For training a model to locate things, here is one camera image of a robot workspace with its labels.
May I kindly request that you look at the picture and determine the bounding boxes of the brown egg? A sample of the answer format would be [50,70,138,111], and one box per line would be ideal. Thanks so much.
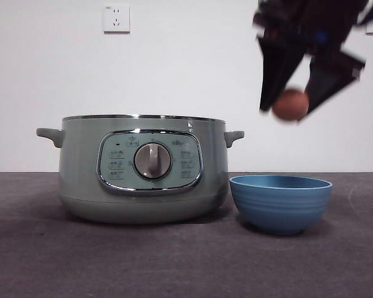
[272,89,310,124]

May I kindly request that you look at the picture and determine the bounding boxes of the pale green electric steamer pot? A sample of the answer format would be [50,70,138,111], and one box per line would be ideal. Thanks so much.
[35,114,245,225]

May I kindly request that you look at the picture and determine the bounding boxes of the blue ribbed bowl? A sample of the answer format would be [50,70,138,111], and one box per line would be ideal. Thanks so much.
[229,174,333,237]

